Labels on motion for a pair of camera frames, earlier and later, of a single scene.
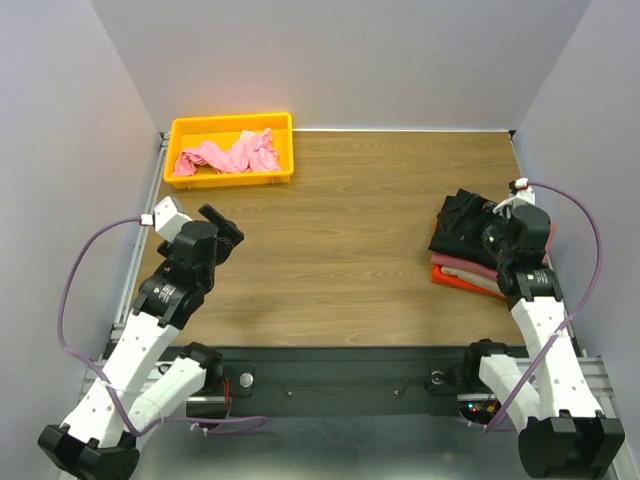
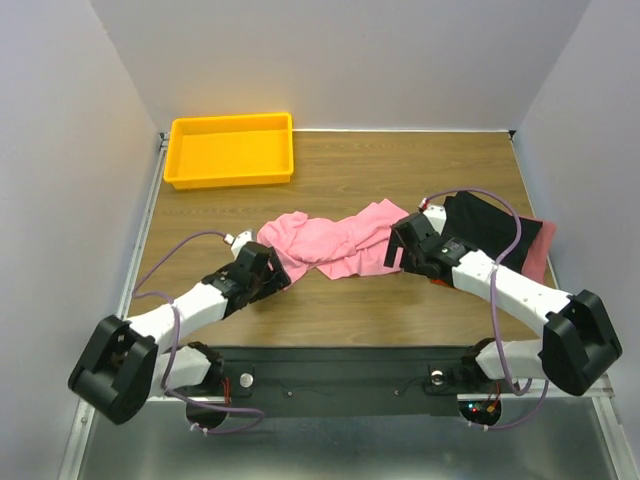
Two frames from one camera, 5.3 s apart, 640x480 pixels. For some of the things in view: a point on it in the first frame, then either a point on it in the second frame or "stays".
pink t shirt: [255, 151] -> [346, 247]
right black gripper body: [491, 232] -> [400, 245]
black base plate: [342, 381] stays
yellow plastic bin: [223, 130] stays
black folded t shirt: [458, 229] stays
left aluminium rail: [118, 335] stays
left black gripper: [226, 232] -> [272, 270]
